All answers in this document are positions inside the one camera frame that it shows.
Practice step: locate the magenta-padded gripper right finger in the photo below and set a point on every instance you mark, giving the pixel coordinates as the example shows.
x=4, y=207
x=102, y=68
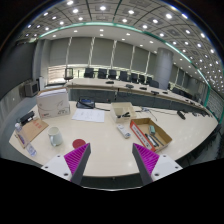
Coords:
x=146, y=159

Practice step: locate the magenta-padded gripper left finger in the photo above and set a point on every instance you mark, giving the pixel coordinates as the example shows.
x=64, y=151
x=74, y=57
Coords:
x=77, y=160

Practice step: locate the flat round red coaster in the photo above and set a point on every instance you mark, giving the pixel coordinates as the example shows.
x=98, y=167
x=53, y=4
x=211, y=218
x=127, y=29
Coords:
x=78, y=143

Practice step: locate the black tools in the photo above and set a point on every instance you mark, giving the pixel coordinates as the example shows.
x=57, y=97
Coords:
x=152, y=140

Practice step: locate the teal tool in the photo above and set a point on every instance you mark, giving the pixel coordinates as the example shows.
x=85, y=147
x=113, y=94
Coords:
x=152, y=129

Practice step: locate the open orange cardboard box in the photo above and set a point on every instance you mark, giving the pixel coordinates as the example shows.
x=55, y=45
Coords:
x=165, y=135

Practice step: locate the white ceramic mug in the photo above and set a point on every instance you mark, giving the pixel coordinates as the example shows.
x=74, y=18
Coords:
x=55, y=136

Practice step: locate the white paper sheet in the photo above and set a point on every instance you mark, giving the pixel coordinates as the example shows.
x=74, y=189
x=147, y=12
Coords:
x=88, y=115

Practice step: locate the black item in white box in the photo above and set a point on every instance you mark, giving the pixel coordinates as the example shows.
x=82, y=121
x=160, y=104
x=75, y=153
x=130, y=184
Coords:
x=124, y=115

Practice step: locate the brown paper envelope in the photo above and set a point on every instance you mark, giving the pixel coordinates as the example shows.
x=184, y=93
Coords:
x=35, y=128

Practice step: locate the small open white box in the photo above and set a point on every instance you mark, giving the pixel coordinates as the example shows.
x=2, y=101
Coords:
x=122, y=108

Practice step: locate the black table microphone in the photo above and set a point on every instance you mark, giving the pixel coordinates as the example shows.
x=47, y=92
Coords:
x=181, y=114

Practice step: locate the large white cardboard box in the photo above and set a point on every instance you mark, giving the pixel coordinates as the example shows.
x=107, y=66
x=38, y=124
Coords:
x=53, y=103

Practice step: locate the long curved conference desk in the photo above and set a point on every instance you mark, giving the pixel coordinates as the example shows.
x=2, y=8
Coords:
x=100, y=83

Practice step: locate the grey box monitor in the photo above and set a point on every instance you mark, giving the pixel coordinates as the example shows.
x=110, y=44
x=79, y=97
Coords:
x=32, y=89

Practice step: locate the row of black office chairs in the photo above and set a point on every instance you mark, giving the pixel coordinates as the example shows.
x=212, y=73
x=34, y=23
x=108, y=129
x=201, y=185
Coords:
x=113, y=74

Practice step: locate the round ceiling lights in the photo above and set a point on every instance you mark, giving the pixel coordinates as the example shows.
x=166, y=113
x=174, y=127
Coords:
x=102, y=8

